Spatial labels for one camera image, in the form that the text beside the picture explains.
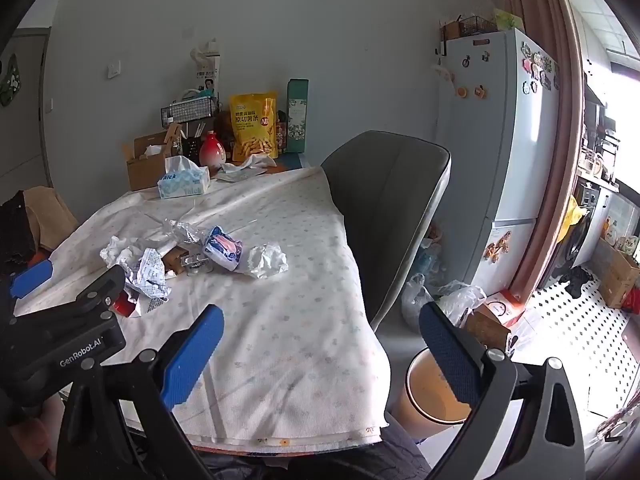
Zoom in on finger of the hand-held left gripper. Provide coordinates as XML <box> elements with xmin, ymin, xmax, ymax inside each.
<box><xmin>12</xmin><ymin>265</ymin><xmax>127</xmax><ymax>347</ymax></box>
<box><xmin>9</xmin><ymin>259</ymin><xmax>55</xmax><ymax>300</ymax></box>

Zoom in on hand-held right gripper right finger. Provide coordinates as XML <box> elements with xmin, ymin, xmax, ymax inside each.
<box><xmin>419</xmin><ymin>302</ymin><xmax>587</xmax><ymax>480</ymax></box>

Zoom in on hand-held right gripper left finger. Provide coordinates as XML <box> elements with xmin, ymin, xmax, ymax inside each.
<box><xmin>55</xmin><ymin>304</ymin><xmax>224</xmax><ymax>480</ymax></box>

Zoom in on red white carton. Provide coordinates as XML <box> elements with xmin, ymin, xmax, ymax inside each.
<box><xmin>111</xmin><ymin>290</ymin><xmax>143</xmax><ymax>320</ymax></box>

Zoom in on cream round trash bin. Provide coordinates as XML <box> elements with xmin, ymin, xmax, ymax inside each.
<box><xmin>390</xmin><ymin>347</ymin><xmax>481</xmax><ymax>441</ymax></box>

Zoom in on small white tissue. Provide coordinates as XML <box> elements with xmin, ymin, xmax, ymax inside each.
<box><xmin>100</xmin><ymin>236</ymin><xmax>151</xmax><ymax>273</ymax></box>

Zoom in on white blue-printed wrapper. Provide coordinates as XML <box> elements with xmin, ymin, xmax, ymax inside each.
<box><xmin>125</xmin><ymin>247</ymin><xmax>172</xmax><ymax>317</ymax></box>

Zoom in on small brown cardboard box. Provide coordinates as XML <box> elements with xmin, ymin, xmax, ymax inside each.
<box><xmin>161</xmin><ymin>246</ymin><xmax>191</xmax><ymax>276</ymax></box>

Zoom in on silver blister pack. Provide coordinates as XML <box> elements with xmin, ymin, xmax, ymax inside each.
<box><xmin>180</xmin><ymin>252</ymin><xmax>213</xmax><ymax>276</ymax></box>

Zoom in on blue pink plastic packet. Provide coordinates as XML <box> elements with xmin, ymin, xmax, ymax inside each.
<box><xmin>202</xmin><ymin>225</ymin><xmax>244</xmax><ymax>272</ymax></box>

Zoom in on crushed clear plastic bottle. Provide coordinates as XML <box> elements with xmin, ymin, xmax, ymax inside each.
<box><xmin>157</xmin><ymin>217</ymin><xmax>208</xmax><ymax>251</ymax></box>

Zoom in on large white tissue paper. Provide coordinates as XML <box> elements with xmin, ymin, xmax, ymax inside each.
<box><xmin>247</xmin><ymin>241</ymin><xmax>290</xmax><ymax>280</ymax></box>

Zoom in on person's left hand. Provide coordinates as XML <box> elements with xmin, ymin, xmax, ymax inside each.
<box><xmin>10</xmin><ymin>400</ymin><xmax>66</xmax><ymax>473</ymax></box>

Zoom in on torn brown cardboard box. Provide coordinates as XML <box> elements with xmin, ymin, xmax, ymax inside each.
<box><xmin>465</xmin><ymin>305</ymin><xmax>513</xmax><ymax>351</ymax></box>

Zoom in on black cloth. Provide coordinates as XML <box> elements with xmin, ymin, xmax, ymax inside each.
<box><xmin>0</xmin><ymin>190</ymin><xmax>38</xmax><ymax>271</ymax></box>

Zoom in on tan jacket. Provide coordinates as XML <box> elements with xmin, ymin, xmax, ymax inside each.
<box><xmin>22</xmin><ymin>186</ymin><xmax>80</xmax><ymax>252</ymax></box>

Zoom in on white patterned tablecloth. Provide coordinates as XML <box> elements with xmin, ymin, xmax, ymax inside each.
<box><xmin>15</xmin><ymin>165</ymin><xmax>393</xmax><ymax>448</ymax></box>

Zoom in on pack of water bottles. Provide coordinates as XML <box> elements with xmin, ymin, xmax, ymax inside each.
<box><xmin>417</xmin><ymin>240</ymin><xmax>446</xmax><ymax>281</ymax></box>

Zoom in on orange animal fridge magnets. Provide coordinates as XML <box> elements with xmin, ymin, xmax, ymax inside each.
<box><xmin>482</xmin><ymin>230</ymin><xmax>513</xmax><ymax>262</ymax></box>

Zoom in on open brown cardboard box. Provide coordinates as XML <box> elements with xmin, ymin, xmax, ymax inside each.
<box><xmin>122</xmin><ymin>122</ymin><xmax>183</xmax><ymax>192</ymax></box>

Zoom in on blue white tissue pack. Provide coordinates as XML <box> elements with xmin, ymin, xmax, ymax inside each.
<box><xmin>156</xmin><ymin>155</ymin><xmax>211</xmax><ymax>200</ymax></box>

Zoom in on black clothes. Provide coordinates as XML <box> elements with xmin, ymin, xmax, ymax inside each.
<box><xmin>560</xmin><ymin>265</ymin><xmax>591</xmax><ymax>296</ymax></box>

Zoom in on grey upholstered chair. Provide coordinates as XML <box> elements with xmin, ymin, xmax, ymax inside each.
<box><xmin>320</xmin><ymin>130</ymin><xmax>453</xmax><ymax>333</ymax></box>

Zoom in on dark washing machine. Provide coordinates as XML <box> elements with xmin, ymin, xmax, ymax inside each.
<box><xmin>565</xmin><ymin>200</ymin><xmax>601</xmax><ymax>271</ymax></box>

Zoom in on dark utensil holder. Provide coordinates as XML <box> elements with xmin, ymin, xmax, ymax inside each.
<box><xmin>180</xmin><ymin>127</ymin><xmax>203</xmax><ymax>163</ymax></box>

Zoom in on flat grey paper packet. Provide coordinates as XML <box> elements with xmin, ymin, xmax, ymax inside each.
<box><xmin>215</xmin><ymin>162</ymin><xmax>268</xmax><ymax>183</ymax></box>

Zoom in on large brown cardboard box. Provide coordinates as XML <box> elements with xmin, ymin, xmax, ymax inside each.
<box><xmin>597</xmin><ymin>237</ymin><xmax>640</xmax><ymax>308</ymax></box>

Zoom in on red white vase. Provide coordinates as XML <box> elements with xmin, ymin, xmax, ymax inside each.
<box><xmin>199</xmin><ymin>130</ymin><xmax>224</xmax><ymax>167</ymax></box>

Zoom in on white refrigerator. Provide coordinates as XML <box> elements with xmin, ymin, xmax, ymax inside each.
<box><xmin>432</xmin><ymin>27</ymin><xmax>561</xmax><ymax>291</ymax></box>

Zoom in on crumpled white plastic bag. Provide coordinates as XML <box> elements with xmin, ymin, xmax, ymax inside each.
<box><xmin>220</xmin><ymin>154</ymin><xmax>278</xmax><ymax>177</ymax></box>

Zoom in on yellow snack bag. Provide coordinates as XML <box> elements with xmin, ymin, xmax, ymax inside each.
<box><xmin>229</xmin><ymin>91</ymin><xmax>278</xmax><ymax>163</ymax></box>

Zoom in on tall white carton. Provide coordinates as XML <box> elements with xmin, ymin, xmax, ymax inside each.
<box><xmin>191</xmin><ymin>42</ymin><xmax>222</xmax><ymax>98</ymax></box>

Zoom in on tall green patterned box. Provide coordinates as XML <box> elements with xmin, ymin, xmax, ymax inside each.
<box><xmin>286</xmin><ymin>78</ymin><xmax>310</xmax><ymax>154</ymax></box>

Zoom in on kitchen shelf rack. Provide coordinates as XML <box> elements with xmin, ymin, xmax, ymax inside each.
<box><xmin>582</xmin><ymin>85</ymin><xmax>621</xmax><ymax>181</ymax></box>

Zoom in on cluster of fridge magnets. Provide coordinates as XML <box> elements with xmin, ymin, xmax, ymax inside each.
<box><xmin>520</xmin><ymin>42</ymin><xmax>560</xmax><ymax>95</ymax></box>

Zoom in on light green box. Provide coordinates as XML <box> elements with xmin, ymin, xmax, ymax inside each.
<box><xmin>494</xmin><ymin>8</ymin><xmax>526</xmax><ymax>33</ymax></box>

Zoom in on green white wall decoration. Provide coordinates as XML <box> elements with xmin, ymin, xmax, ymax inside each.
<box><xmin>0</xmin><ymin>52</ymin><xmax>21</xmax><ymax>108</ymax></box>

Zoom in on black wire basket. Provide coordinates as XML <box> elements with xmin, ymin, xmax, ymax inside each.
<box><xmin>160</xmin><ymin>96</ymin><xmax>221</xmax><ymax>128</ymax></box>

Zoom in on small dark wire basket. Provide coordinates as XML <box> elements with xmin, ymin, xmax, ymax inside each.
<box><xmin>459</xmin><ymin>15</ymin><xmax>496</xmax><ymax>37</ymax></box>

